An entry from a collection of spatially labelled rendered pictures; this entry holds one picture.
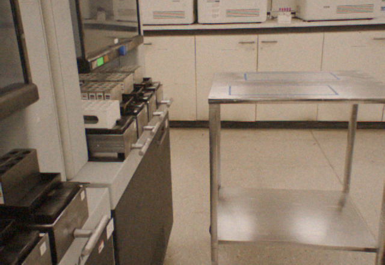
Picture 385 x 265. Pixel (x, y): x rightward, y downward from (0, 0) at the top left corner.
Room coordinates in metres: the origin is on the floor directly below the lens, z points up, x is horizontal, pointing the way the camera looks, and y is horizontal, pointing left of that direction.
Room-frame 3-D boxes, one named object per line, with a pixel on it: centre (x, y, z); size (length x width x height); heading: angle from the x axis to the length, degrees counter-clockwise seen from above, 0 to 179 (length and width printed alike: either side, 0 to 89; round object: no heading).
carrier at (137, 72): (1.45, 0.21, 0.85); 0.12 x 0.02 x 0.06; 173
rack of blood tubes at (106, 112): (1.01, 0.35, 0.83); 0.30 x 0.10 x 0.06; 84
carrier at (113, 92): (1.15, 0.24, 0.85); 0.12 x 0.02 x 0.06; 175
